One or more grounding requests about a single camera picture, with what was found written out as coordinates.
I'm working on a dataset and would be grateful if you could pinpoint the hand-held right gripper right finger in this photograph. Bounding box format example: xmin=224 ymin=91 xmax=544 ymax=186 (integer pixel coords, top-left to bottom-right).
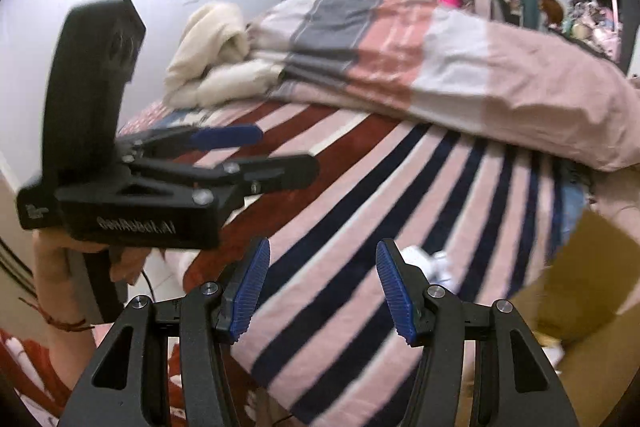
xmin=376 ymin=238 xmax=581 ymax=427

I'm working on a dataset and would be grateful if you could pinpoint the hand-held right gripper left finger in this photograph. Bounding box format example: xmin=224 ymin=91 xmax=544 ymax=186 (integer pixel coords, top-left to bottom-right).
xmin=57 ymin=237 xmax=272 ymax=427

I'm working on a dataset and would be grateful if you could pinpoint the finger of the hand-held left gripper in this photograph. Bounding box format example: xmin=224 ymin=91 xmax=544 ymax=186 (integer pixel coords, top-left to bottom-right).
xmin=117 ymin=124 xmax=264 ymax=160
xmin=195 ymin=153 xmax=320 ymax=196

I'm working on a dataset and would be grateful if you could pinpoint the white cable bundle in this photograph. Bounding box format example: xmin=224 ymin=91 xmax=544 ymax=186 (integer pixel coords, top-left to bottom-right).
xmin=400 ymin=246 xmax=468 ymax=288

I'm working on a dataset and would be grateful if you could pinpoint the brown cardboard box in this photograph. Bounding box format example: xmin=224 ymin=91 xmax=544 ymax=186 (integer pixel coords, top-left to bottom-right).
xmin=507 ymin=207 xmax=640 ymax=427

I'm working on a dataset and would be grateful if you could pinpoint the person's left forearm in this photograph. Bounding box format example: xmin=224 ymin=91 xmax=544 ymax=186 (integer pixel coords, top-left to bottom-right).
xmin=45 ymin=324 xmax=103 ymax=403

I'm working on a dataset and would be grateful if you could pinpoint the person's left hand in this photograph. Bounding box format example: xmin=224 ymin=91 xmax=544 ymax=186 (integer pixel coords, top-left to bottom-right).
xmin=32 ymin=237 xmax=151 ymax=328

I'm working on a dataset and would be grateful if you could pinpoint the striped bed blanket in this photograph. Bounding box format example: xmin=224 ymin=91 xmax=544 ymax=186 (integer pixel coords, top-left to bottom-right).
xmin=117 ymin=99 xmax=601 ymax=427

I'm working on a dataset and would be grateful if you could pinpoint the cream fleece blanket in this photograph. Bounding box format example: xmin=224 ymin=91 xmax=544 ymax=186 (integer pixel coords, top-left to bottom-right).
xmin=164 ymin=3 xmax=281 ymax=108

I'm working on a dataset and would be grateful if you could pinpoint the striped pink grey duvet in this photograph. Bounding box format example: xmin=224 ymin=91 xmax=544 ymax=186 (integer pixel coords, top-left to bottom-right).
xmin=247 ymin=0 xmax=640 ymax=172

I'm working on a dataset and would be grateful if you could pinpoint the red patterned cloth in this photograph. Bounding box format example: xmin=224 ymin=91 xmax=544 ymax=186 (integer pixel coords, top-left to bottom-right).
xmin=0 ymin=329 xmax=71 ymax=427

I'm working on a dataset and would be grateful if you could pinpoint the brown plush toy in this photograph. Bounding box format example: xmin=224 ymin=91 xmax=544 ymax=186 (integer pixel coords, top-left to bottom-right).
xmin=537 ymin=0 xmax=566 ymax=25

